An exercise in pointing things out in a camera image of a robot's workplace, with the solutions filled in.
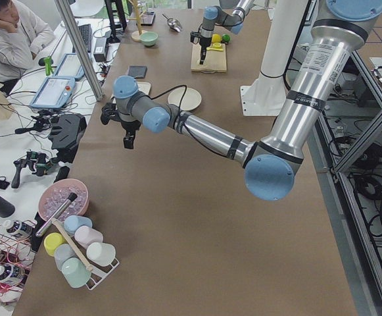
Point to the blue teach pendant far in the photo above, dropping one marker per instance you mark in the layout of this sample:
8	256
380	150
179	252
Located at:
69	66

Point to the round cream plate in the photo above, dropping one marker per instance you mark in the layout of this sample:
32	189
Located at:
187	99

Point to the yellow plastic knife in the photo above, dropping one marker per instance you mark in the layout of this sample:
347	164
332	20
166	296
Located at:
213	49

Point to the cream rabbit serving tray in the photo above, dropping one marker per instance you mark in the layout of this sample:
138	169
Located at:
144	88

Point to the white wire cup rack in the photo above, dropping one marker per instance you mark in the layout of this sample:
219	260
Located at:
99	274

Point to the blue teach pendant near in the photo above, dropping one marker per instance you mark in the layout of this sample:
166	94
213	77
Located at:
54	92

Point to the grey cup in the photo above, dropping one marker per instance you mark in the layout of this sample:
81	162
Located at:
62	253

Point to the white cup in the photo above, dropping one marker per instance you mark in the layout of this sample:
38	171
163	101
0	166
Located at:
101	253

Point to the steel muddler in bowl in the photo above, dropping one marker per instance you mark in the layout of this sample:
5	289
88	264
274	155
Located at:
64	205

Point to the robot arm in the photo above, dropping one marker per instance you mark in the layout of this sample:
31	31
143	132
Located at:
271	163
216	16

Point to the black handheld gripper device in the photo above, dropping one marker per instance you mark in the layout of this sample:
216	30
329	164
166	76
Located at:
37	162

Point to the bamboo cutting board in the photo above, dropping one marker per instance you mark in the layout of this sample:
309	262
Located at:
215	61

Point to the pink bowl with ice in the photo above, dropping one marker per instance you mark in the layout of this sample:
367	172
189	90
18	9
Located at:
57	193

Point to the pink cup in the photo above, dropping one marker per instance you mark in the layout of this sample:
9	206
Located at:
85	236

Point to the blue teach pendant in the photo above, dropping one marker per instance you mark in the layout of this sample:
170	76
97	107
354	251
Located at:
69	66
54	92

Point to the whole yellow lemon near lime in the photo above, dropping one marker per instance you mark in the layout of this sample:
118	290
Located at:
216	38

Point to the wooden cup tree stand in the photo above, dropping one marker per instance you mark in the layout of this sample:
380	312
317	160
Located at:
136	16

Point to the mint cup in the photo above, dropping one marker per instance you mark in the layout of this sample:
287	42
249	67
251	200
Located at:
75	272

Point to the green lime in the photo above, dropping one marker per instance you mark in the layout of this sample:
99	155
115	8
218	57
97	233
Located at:
226	39

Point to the aluminium frame post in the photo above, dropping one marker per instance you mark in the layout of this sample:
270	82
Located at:
72	28

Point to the seated person white hoodie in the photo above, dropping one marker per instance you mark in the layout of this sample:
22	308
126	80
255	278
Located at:
23	35

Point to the grey folded cloth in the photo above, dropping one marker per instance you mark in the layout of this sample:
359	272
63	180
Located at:
137	71

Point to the yellow cup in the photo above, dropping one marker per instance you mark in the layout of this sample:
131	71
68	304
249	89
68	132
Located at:
52	241

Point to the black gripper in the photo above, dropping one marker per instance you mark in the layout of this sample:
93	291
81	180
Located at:
204	42
127	124

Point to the light blue cup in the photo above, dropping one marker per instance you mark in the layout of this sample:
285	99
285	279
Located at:
73	222

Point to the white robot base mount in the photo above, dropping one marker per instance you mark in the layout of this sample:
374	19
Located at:
267	94

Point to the mint green bowl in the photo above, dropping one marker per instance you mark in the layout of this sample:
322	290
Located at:
149	39

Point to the steel scoop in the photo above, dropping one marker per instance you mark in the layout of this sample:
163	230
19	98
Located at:
173	23

